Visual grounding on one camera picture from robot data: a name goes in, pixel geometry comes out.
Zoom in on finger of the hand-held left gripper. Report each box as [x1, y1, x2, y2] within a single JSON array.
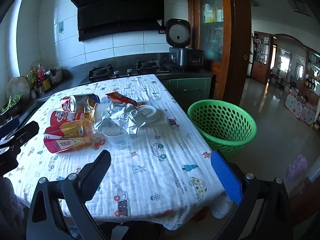
[[0, 118, 20, 140], [5, 121, 40, 150]]

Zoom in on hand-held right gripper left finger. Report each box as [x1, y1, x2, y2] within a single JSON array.
[[26, 149, 112, 240]]

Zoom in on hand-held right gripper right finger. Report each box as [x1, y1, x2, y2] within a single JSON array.
[[211, 149, 294, 240]]

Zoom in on red drink carton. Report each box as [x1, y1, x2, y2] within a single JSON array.
[[44, 126, 84, 154]]

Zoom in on red cartoon paper cup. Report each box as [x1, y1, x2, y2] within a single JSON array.
[[49, 109, 85, 127]]

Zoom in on clear plastic cup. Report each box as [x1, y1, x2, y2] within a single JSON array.
[[102, 127, 129, 145]]

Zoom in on orange plastic bottle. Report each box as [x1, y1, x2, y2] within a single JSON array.
[[60, 119, 100, 147]]

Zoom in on red cola can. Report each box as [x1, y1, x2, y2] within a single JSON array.
[[61, 96, 77, 112]]

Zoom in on green plastic basket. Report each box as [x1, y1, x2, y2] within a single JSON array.
[[187, 99, 257, 162]]

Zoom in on silver foil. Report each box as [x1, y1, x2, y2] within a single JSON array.
[[94, 102, 148, 134]]

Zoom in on white paper cup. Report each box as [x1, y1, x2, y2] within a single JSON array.
[[92, 102, 112, 123]]

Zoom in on silver and blue can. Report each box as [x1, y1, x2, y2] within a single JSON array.
[[69, 94, 100, 113]]

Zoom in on red snack wrapper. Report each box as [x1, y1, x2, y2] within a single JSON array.
[[105, 92, 140, 107]]

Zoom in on white plastic lid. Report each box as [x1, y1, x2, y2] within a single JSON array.
[[136, 105, 158, 125]]

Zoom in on person's left forearm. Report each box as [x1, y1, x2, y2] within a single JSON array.
[[0, 177, 25, 240]]

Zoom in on green vegetables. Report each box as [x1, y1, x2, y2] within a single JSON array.
[[1, 94, 25, 113]]

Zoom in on round wooden cutting board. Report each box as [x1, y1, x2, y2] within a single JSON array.
[[5, 76, 31, 103]]

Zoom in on group of condiment bottles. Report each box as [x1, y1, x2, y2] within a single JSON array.
[[26, 64, 52, 98]]

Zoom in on printed white tablecloth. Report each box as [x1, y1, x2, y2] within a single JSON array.
[[4, 74, 237, 230]]

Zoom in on green base cabinet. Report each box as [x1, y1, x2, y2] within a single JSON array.
[[160, 77, 213, 110]]

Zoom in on polka dot play tent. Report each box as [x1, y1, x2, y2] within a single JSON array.
[[285, 92, 317, 125]]

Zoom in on black gas stove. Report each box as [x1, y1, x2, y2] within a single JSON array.
[[79, 59, 172, 85]]

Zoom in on brown wooden cupboard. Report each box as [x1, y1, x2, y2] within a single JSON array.
[[251, 31, 274, 85]]

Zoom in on wooden glass-door cabinet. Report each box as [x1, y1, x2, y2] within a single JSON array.
[[187, 0, 252, 105]]

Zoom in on black rice cooker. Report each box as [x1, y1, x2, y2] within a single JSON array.
[[165, 18, 205, 72]]

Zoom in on display shelf with bottles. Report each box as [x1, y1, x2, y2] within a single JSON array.
[[304, 51, 320, 93]]

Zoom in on black range hood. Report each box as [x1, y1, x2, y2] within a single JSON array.
[[68, 0, 173, 42]]

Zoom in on ceiling vent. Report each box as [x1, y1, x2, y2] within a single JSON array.
[[285, 0, 312, 17]]

